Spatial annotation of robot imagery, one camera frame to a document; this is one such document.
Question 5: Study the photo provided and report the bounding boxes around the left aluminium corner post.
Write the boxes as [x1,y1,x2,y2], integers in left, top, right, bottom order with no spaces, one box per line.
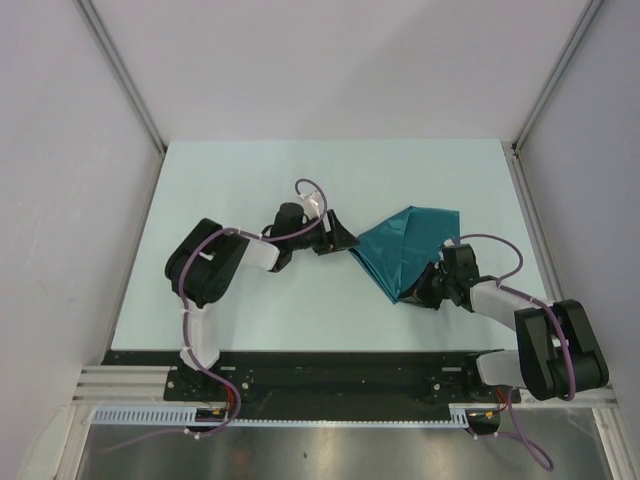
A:
[73,0,167,154]

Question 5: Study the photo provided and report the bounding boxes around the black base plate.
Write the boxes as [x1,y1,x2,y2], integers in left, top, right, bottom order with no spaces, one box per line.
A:
[102,351,520,434]

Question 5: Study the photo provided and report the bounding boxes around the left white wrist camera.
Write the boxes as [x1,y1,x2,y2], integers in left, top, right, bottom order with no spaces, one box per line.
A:
[298,190,324,219]

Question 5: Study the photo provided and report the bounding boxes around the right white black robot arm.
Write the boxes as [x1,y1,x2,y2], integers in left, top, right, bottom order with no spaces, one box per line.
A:
[399,240,609,401]

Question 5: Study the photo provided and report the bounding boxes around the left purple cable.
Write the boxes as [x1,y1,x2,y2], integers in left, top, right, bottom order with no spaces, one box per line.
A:
[179,178,329,436]

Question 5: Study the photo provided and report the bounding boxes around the aluminium corner post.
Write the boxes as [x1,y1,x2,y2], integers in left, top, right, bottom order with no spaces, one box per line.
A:
[513,0,606,150]
[73,0,167,154]

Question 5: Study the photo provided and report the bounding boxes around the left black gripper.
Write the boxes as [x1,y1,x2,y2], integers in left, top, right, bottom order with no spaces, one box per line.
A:
[288,209,360,256]

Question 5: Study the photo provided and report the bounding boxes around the white slotted cable duct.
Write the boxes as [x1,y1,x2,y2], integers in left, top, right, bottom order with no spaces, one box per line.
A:
[91,399,468,429]

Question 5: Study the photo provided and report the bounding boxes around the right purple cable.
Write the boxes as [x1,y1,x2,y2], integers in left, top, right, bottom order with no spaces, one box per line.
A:
[452,234,576,402]

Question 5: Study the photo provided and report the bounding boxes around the purple cable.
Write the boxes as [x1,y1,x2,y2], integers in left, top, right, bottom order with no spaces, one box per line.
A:
[179,178,329,436]
[452,234,576,402]

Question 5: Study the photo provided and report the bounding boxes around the right aluminium corner post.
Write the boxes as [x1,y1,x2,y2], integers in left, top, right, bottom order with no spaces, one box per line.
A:
[513,0,606,150]

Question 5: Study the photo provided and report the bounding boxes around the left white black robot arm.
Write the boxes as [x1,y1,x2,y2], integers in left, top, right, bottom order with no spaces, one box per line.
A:
[164,202,360,400]

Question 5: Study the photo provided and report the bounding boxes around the teal satin napkin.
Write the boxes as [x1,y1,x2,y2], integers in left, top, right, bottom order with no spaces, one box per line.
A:
[349,206,460,304]

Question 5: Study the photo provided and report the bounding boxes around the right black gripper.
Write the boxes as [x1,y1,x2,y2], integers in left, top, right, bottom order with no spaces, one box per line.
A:
[399,261,455,310]

